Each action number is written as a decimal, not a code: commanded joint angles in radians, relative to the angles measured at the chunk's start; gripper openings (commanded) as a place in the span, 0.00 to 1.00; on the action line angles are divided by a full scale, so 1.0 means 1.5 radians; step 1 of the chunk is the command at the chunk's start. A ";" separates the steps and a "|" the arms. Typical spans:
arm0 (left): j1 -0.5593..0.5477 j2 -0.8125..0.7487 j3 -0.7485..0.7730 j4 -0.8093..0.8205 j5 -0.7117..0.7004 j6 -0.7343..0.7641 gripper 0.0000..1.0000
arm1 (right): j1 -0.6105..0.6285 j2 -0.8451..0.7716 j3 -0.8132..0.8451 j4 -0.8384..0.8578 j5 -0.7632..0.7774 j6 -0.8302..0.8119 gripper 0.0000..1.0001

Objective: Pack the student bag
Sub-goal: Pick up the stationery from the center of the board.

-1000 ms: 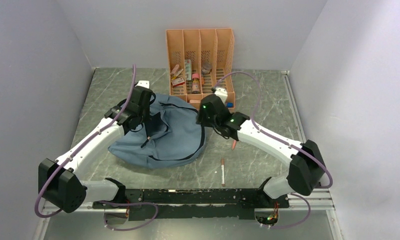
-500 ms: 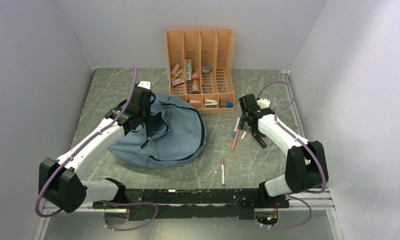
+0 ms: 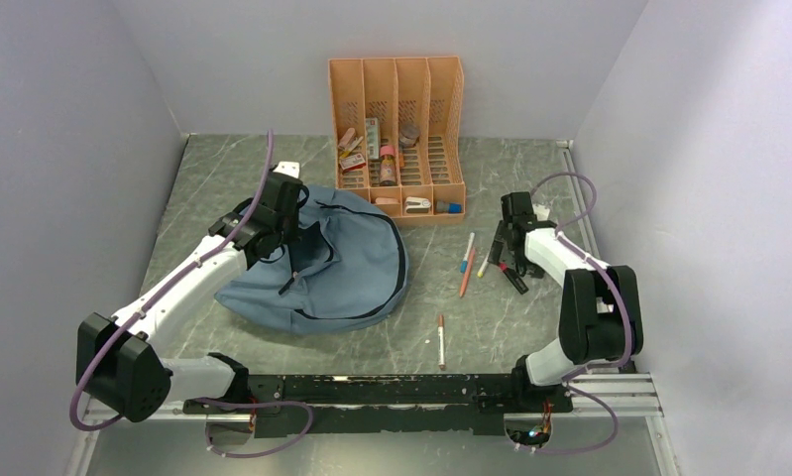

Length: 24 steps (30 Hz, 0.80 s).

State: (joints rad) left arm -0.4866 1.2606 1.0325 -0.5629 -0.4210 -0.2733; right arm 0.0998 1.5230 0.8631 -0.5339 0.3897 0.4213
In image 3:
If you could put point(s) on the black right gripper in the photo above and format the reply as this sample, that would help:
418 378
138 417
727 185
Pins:
496 251

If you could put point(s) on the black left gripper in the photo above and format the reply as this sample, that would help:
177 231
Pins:
293 231

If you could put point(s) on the blue white pen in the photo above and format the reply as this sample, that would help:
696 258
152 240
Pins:
469 248

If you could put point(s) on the orange pencil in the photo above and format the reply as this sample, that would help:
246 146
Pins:
466 272

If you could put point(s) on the blue student backpack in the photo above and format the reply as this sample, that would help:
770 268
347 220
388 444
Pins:
348 270

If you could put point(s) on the brown white marker pen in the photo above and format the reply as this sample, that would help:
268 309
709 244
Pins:
442 364

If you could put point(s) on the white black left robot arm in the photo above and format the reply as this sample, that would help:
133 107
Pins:
117 358

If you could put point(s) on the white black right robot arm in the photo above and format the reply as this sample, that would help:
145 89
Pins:
599 323

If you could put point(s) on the pink black highlighter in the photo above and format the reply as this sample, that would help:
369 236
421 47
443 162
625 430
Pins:
514 277

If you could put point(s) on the yellow white marker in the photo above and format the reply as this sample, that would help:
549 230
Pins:
483 268

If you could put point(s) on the white stapler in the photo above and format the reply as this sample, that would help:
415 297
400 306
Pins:
417 205

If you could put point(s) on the brown glue bottle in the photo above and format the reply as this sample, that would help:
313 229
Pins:
387 172

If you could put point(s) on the white green card box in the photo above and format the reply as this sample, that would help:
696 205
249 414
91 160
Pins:
373 139

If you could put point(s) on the brown round tape roll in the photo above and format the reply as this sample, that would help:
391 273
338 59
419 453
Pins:
408 135

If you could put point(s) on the orange plastic file organizer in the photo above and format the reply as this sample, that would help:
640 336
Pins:
396 127

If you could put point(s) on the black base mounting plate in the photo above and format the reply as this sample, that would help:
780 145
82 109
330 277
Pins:
297 415

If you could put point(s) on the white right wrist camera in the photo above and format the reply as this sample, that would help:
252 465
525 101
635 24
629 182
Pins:
541 212

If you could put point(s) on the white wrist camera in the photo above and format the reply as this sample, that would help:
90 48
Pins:
288 168
541 212

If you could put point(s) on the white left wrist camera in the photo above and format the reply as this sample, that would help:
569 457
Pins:
288 168

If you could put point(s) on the aluminium frame rail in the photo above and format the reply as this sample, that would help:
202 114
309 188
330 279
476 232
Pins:
593 395

